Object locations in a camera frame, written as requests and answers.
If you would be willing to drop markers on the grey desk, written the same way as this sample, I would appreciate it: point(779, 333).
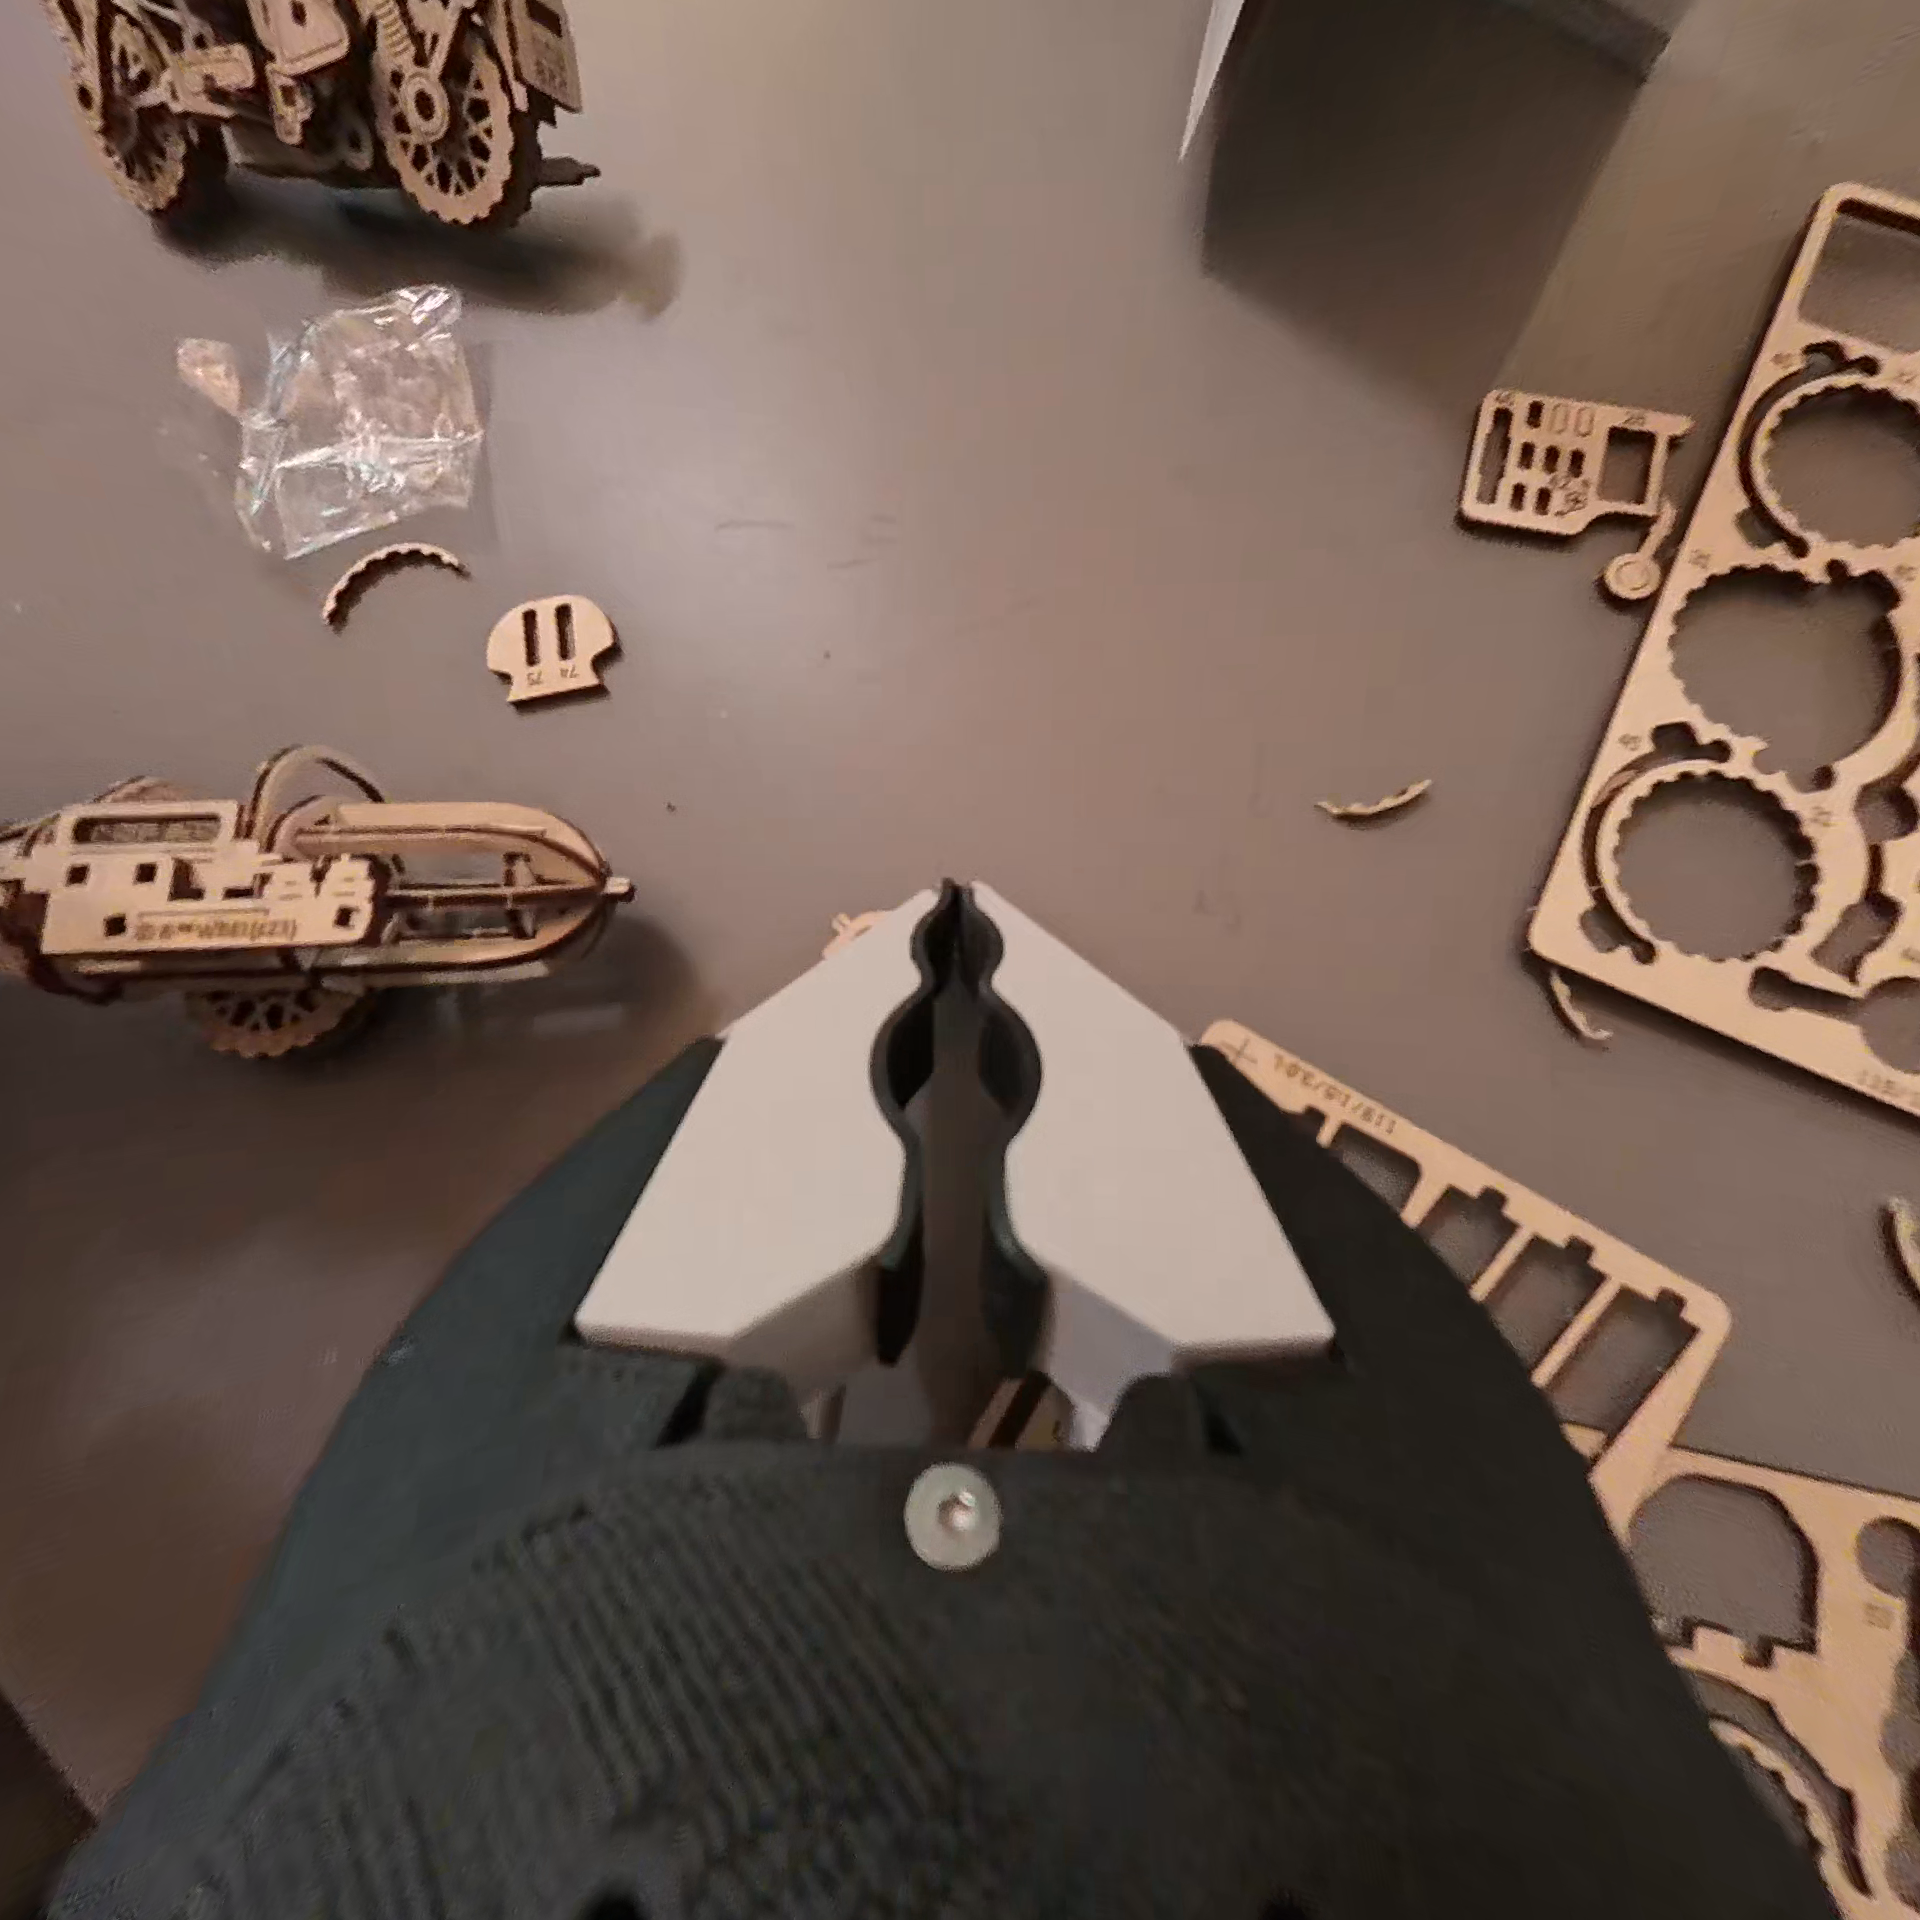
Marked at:
point(974, 524)

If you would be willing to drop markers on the wooden sheet with oval cutouts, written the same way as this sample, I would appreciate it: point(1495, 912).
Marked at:
point(1830, 1681)

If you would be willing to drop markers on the wooden sidecar model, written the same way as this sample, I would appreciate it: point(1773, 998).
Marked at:
point(196, 900)

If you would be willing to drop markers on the white printed model box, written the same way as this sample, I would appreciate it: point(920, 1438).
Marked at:
point(1425, 118)

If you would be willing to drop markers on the wooden toothed arc piece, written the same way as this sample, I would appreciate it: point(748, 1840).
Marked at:
point(393, 563)

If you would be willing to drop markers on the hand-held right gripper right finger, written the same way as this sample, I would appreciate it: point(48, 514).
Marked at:
point(1155, 1200)

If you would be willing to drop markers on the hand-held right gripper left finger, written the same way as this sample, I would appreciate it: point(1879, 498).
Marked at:
point(750, 1200)

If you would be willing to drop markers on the wooden parts sheet with slots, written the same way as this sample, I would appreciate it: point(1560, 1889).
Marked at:
point(1320, 1102)

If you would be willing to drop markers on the crumpled clear plastic bag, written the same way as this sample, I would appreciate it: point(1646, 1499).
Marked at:
point(345, 421)

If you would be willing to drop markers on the wooden slotted round piece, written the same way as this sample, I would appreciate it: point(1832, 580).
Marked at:
point(551, 651)

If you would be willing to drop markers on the wooden grid piece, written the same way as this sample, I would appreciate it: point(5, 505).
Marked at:
point(1636, 450)

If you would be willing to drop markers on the wooden motorcycle model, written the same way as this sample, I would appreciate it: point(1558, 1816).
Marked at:
point(436, 136)

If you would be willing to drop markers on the wooden sheet with gear cutouts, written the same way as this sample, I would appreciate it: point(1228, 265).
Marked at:
point(1808, 300)

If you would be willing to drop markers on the small wooden arc piece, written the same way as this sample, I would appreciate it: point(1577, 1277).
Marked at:
point(1574, 1009)
point(1372, 808)
point(1905, 1244)

